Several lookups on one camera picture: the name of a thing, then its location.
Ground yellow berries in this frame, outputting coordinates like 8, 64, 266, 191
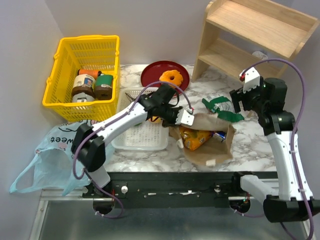
125, 92, 140, 105

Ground orange ring doughnut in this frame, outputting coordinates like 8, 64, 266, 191
159, 69, 184, 87

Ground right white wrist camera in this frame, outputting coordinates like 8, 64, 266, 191
239, 67, 261, 94

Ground green lidded brown jar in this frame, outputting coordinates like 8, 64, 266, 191
94, 74, 114, 101

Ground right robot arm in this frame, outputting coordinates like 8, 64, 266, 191
229, 77, 320, 223

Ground orange packaged food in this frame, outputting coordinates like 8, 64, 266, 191
179, 126, 213, 151

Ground wooden shelf unit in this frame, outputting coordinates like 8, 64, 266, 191
191, 0, 320, 82

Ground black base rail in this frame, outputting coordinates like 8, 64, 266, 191
82, 171, 278, 209

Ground white round wall fixture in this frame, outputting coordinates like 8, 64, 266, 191
251, 50, 269, 60

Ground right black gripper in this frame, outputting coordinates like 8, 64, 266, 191
229, 78, 267, 114

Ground blue silver drink can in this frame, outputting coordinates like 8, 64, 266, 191
212, 131, 227, 143

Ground brown paper bag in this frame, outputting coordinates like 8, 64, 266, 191
169, 113, 236, 167

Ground green snack packet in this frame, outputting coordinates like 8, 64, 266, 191
201, 96, 245, 123

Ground white plastic perforated basket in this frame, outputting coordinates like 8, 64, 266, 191
111, 87, 169, 151

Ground orange citrus fruit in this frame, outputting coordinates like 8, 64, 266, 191
149, 116, 162, 124

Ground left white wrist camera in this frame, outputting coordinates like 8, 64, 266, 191
176, 109, 195, 126

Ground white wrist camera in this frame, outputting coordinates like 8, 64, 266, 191
176, 109, 195, 126
239, 67, 261, 94

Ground grey white packaged item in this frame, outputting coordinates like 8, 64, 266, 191
72, 92, 95, 103

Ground yellow plastic shopping basket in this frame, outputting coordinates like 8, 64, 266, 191
42, 35, 120, 122

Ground orange capped bottle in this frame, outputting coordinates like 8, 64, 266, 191
77, 69, 102, 79

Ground white labelled brown jar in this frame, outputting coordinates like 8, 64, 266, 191
71, 74, 96, 97

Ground light blue plastic grocery bag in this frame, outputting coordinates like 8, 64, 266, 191
9, 119, 116, 197

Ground red round tray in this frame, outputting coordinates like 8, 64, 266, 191
140, 60, 190, 91

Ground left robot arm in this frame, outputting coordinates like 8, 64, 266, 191
71, 83, 194, 198

